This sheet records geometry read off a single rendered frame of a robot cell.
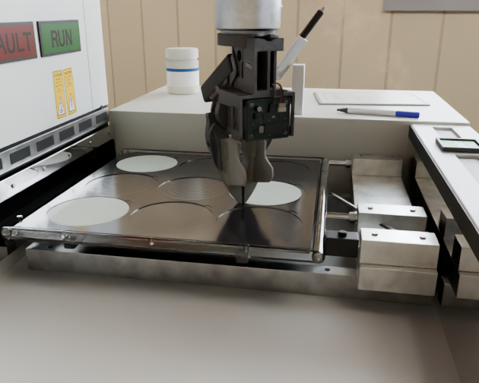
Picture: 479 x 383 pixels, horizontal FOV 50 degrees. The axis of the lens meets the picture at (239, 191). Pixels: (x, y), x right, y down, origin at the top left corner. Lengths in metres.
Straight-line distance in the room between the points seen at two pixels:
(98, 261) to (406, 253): 0.37
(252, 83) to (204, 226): 0.17
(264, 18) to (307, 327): 0.34
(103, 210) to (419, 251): 0.38
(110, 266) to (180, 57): 0.58
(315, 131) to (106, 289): 0.45
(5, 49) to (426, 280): 0.56
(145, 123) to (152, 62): 1.78
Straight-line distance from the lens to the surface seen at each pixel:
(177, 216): 0.64
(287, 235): 0.59
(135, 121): 0.97
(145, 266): 0.66
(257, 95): 0.58
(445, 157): 0.71
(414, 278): 0.58
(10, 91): 0.73
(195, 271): 0.64
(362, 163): 0.87
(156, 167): 0.84
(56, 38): 0.83
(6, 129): 0.72
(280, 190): 0.72
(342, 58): 2.37
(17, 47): 0.74
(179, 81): 1.13
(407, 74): 2.34
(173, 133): 0.95
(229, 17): 0.59
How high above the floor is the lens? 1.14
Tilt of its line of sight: 19 degrees down
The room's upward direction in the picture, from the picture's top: straight up
